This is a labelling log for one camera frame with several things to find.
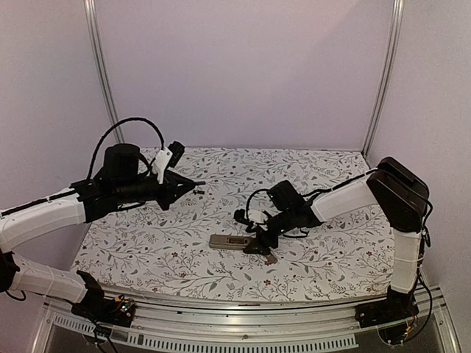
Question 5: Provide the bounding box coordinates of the floral patterned table mat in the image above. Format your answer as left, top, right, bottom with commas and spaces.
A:
73, 148, 394, 302

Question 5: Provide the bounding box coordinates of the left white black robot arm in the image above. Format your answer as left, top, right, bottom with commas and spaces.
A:
1, 141, 197, 319

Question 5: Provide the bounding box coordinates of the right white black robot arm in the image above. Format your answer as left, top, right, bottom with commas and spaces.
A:
233, 157, 433, 321

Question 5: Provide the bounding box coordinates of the beige remote control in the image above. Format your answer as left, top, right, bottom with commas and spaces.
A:
209, 234, 253, 250

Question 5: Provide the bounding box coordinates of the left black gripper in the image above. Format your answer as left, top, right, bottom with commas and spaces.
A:
116, 170, 195, 210

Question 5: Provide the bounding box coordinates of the aluminium frame post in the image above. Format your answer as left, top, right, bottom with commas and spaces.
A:
361, 0, 405, 159
83, 0, 118, 126

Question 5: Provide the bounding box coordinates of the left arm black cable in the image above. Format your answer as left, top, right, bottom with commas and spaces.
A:
88, 117, 165, 181

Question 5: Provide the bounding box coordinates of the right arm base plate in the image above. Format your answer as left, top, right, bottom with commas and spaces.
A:
355, 299, 419, 328

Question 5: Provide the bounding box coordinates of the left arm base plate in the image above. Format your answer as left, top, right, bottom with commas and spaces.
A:
71, 295, 136, 328

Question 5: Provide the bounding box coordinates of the front aluminium rail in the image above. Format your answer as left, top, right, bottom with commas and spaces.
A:
32, 286, 464, 352

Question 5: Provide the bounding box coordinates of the right aluminium frame post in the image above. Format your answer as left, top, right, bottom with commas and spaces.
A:
361, 0, 405, 159

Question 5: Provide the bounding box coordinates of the left aluminium frame post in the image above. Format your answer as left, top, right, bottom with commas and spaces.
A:
83, 0, 118, 126

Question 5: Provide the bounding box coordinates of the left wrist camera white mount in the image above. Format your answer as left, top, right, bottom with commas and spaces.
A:
151, 141, 185, 185

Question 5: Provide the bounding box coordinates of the beige battery cover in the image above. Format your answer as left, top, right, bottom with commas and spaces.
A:
264, 254, 277, 265

